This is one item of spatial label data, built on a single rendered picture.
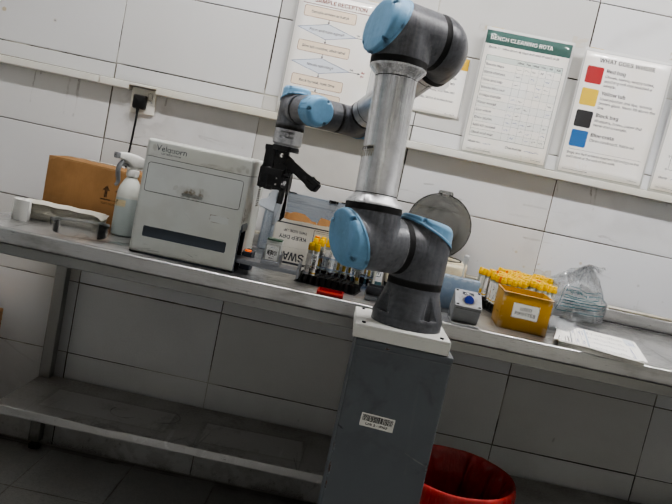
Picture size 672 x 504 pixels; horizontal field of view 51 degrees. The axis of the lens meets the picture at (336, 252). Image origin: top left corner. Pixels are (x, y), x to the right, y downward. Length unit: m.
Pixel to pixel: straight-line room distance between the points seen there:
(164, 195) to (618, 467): 1.84
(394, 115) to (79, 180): 1.20
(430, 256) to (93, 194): 1.20
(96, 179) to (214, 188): 0.55
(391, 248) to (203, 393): 1.38
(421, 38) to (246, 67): 1.16
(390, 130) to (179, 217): 0.69
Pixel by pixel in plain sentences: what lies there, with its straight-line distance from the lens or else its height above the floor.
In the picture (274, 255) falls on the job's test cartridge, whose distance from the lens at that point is 1.84.
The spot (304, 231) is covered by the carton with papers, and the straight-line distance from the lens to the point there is 2.10.
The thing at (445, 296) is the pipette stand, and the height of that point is 0.92.
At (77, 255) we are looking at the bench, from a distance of 1.91.
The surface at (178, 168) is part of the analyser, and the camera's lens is 1.85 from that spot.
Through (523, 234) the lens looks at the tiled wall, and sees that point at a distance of 2.50.
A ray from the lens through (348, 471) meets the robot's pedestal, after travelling 1.51.
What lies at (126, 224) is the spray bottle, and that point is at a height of 0.91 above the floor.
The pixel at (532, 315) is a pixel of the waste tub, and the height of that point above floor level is 0.93.
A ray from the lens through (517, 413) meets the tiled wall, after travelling 2.63.
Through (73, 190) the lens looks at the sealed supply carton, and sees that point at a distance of 2.31.
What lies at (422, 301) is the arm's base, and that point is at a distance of 1.45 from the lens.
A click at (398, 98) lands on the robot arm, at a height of 1.35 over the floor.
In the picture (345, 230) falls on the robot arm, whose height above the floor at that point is 1.08.
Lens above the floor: 1.19
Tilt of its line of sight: 6 degrees down
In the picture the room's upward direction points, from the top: 12 degrees clockwise
